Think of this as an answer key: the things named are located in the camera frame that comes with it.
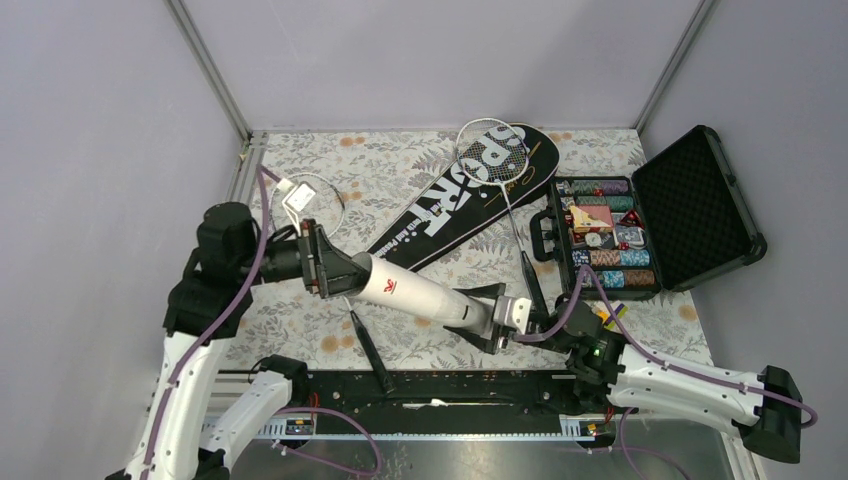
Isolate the black racket cover bag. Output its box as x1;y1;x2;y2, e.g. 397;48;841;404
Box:
367;123;560;272

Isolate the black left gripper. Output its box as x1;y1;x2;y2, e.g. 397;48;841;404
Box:
238;217;379;296

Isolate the white shuttlecock tube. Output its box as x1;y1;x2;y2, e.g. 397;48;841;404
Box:
352;252;492;335

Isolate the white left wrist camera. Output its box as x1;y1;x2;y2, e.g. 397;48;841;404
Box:
277;179;317;213

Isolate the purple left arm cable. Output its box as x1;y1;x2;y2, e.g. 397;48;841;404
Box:
142;164;283;480

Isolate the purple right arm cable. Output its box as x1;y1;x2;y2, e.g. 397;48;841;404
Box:
513;264;819;429

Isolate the red playing card box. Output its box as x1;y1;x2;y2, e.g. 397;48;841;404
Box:
569;205;615;233

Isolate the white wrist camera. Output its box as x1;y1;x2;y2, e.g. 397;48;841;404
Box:
277;179;317;213
493;296;533;334

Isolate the floral table mat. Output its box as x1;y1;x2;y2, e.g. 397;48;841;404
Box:
222;131;711;370

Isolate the black poker chip case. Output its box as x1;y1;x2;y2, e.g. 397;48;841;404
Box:
529;125;768;301

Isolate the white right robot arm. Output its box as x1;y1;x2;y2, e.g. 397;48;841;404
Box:
446;284;803;464

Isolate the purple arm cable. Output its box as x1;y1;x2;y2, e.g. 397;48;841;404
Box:
142;164;283;480
513;264;819;429

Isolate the white racket black handle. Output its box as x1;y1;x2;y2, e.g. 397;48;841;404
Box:
272;172;396;395

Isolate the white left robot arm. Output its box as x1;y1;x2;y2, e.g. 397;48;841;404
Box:
112;202;367;479

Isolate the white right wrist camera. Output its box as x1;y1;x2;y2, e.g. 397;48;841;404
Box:
493;296;533;334

